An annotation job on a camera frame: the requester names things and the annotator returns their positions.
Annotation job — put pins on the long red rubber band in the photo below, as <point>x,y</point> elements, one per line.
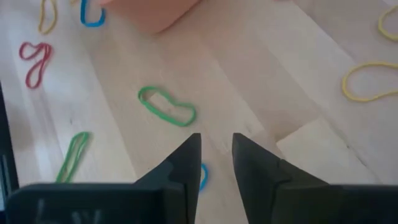
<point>48,51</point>

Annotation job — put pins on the yellow rubber band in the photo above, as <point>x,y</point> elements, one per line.
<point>380,26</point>
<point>344,85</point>
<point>46,32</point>

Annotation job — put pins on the blue rubber band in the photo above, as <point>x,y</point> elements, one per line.
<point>91,25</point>
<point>205,175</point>

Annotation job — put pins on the green rubber band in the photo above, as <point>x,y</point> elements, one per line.
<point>155,112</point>
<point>83,133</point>

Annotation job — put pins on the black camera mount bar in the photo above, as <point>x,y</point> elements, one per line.
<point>4,140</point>

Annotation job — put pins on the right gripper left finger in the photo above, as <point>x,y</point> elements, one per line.
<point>183,174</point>

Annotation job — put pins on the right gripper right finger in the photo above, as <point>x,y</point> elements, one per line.
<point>258,174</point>

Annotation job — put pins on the orange plastic bin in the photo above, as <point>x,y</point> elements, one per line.
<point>149,15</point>

